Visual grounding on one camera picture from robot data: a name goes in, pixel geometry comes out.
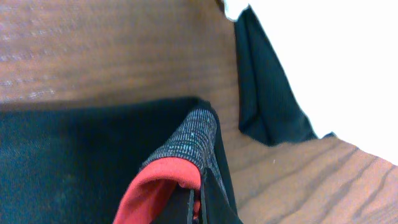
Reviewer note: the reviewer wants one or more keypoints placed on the white printed t-shirt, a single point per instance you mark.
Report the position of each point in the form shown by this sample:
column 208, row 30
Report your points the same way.
column 340, row 58

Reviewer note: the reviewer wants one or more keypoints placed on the black leggings with red waistband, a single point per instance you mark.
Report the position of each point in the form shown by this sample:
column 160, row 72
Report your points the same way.
column 74, row 166

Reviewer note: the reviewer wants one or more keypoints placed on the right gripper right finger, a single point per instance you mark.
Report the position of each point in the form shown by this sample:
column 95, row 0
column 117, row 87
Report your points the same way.
column 215, row 209

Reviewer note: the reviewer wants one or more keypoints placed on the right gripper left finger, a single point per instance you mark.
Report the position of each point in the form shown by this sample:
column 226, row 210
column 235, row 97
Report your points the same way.
column 179, row 208

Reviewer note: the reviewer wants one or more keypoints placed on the black garment under white shirt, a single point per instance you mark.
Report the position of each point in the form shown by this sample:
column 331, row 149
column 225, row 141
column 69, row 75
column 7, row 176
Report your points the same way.
column 268, row 111

